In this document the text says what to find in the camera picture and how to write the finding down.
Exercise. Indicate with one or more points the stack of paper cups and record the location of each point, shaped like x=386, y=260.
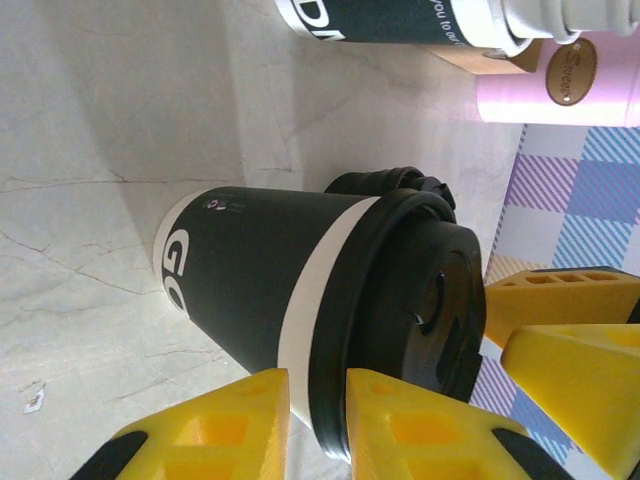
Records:
x=390, y=20

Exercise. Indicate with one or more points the stack of black cup lids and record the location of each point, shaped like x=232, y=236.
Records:
x=380, y=180

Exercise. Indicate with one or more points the black plastic cup lid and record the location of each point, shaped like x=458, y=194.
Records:
x=400, y=300

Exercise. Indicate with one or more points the small white paper scrap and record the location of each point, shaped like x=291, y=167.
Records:
x=35, y=400

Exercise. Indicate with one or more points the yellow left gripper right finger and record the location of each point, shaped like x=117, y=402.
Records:
x=410, y=440

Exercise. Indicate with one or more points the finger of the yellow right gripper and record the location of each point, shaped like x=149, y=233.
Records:
x=560, y=305
x=580, y=385

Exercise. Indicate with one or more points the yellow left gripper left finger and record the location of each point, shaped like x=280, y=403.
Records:
x=225, y=435

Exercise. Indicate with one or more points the brown cardboard napkin tray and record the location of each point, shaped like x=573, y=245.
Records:
x=500, y=62

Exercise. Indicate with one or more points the pink straw holder cup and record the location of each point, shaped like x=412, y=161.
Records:
x=520, y=107

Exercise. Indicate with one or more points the black and white paper cup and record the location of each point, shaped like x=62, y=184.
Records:
x=240, y=280

